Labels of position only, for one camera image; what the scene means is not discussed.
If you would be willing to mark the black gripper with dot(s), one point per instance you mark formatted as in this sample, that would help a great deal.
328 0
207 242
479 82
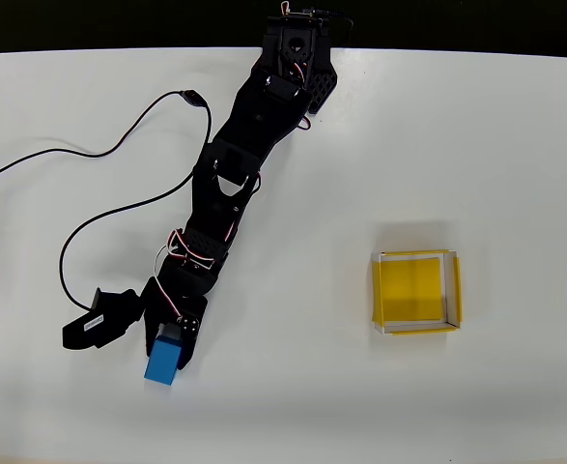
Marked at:
171 307

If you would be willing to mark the blue block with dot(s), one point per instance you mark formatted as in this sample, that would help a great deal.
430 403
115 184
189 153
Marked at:
163 362

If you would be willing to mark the yellow open box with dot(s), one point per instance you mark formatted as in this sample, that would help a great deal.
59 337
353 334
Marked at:
408 290

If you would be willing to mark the black wrist camera with label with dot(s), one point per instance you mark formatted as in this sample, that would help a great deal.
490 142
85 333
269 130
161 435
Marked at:
99 321

